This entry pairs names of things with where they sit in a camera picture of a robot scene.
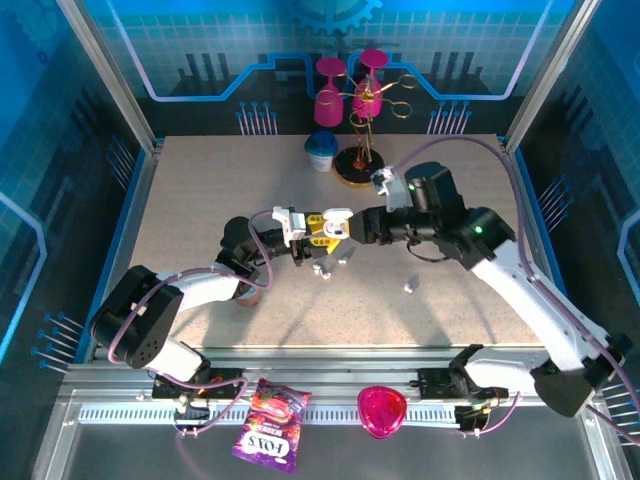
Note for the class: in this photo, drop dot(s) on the white earbud charging case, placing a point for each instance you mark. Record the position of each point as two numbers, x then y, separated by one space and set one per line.
336 219

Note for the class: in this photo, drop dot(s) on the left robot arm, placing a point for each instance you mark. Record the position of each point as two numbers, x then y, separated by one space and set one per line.
135 320

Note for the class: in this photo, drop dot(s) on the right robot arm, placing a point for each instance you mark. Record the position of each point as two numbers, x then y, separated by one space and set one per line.
520 295

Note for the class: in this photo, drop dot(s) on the gold stand with pink glasses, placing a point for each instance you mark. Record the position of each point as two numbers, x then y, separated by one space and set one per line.
360 171

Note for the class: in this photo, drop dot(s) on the metal tin can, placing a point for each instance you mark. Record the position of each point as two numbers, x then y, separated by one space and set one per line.
248 299

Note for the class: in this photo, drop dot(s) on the white cup with blue lid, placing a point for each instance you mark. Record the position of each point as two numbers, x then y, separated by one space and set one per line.
321 150

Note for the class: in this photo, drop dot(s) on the pink wine glass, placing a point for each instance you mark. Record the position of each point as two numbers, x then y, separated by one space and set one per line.
367 102
328 107

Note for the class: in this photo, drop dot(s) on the pink plastic bowl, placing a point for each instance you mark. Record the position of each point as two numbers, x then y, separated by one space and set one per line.
382 410

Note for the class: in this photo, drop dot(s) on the small black connector module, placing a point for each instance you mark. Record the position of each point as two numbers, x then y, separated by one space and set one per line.
470 417
192 412

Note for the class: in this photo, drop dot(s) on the purple candy bag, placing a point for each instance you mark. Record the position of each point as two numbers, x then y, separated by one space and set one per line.
270 430

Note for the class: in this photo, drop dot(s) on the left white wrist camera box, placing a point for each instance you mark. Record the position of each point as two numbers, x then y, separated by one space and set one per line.
292 225

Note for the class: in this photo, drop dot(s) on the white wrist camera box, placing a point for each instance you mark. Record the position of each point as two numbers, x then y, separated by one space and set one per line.
397 192
292 225

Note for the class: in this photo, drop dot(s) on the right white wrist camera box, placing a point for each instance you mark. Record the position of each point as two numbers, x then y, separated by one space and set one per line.
397 192

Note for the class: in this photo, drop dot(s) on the aluminium rail beam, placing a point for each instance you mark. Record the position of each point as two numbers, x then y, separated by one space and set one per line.
325 360

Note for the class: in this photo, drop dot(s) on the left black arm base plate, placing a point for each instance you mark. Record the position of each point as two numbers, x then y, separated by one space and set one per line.
225 382

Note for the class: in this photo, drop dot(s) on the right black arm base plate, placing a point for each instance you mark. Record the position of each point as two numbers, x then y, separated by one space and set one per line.
432 382

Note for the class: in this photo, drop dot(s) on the aluminium frame post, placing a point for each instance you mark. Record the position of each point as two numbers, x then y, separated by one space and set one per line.
550 70
110 70

